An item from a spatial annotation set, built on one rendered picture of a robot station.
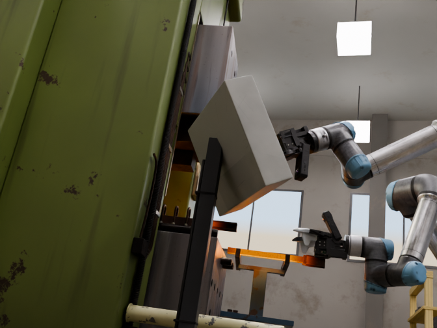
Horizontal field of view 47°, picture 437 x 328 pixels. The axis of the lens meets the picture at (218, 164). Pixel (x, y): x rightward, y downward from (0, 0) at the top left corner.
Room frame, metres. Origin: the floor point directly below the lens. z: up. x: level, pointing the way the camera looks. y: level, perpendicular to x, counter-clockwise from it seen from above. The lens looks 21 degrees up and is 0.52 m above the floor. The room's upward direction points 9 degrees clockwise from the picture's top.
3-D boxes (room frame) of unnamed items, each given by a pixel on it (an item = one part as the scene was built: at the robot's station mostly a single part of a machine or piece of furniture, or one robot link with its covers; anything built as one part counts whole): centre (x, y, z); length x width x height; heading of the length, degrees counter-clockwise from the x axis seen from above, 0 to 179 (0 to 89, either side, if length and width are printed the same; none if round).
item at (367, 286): (1.73, -0.61, 0.88); 0.11 x 0.08 x 0.11; 30
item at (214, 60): (1.90, 0.20, 1.56); 0.42 x 0.39 x 0.40; 81
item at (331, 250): (1.78, -0.44, 0.97); 0.12 x 0.08 x 0.09; 81
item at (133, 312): (1.47, -0.03, 0.62); 0.44 x 0.05 x 0.05; 81
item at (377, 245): (1.75, -0.60, 0.98); 0.11 x 0.08 x 0.09; 81
